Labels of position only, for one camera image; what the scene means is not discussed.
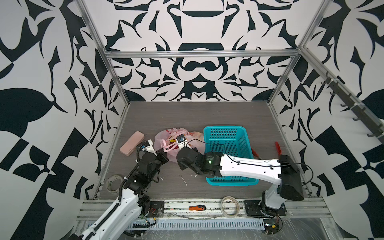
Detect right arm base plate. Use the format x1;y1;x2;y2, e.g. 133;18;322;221
244;200;287;218

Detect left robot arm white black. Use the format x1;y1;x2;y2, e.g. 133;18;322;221
69;140;169;240

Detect green circuit board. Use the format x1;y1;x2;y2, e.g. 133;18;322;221
262;219;283;236

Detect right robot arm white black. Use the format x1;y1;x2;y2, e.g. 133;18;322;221
176;137;304;217

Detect teal plastic basket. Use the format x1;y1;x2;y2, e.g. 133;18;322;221
204;126;259;187

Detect tape roll left side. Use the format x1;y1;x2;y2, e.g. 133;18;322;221
106;175;124;194

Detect red kitchen tongs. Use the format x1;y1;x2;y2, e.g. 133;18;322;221
251;142;283;160

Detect pink plastic bag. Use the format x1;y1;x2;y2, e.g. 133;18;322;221
154;128;206;163

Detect orange handled screwdriver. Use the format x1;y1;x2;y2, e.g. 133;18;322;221
189;205;206;212

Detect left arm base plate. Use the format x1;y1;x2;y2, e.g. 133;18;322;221
142;201;165;218

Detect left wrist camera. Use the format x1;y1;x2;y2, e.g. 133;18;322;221
139;140;156;154

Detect clear tape roll front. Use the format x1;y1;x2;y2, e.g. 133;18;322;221
220;196;241;219

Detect white cable duct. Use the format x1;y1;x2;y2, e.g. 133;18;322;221
127;219;265;231

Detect pink case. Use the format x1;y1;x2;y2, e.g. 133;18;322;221
120;131;145;156

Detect black hook rack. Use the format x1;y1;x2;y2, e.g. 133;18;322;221
322;71;384;145

